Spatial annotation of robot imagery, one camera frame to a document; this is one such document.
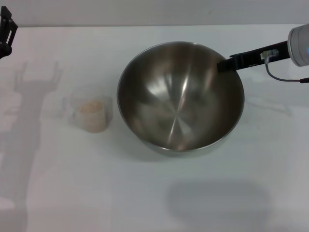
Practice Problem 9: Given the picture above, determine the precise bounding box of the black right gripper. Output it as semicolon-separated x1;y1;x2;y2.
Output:
216;41;290;73

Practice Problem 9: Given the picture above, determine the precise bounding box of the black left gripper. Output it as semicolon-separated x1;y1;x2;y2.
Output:
0;6;19;60

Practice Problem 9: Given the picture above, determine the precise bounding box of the stainless steel mixing bowl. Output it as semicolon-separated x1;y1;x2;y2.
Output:
116;41;246;158

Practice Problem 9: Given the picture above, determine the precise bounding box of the uncooked rice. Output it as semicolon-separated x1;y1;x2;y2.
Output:
77;100;107;133

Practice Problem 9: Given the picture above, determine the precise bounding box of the clear plastic measuring cup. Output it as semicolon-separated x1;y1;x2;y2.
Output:
62;95;114;133

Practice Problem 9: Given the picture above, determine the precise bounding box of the grey cable with connector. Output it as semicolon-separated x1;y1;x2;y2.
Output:
260;49;309;85

